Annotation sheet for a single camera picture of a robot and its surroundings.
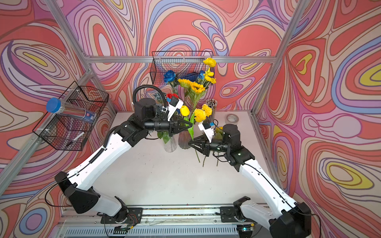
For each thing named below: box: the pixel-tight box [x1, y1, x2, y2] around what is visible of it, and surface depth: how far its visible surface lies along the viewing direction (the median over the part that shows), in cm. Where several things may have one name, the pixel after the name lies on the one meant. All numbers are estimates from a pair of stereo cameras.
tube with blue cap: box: [46, 97, 97, 124], surface depth 69 cm
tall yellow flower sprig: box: [202, 57, 217, 84], surface depth 73 cm
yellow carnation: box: [193, 103, 213, 123], surface depth 74 cm
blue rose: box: [163, 69, 177, 83], surface depth 76 cm
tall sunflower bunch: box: [177, 78, 206, 100], surface depth 76 cm
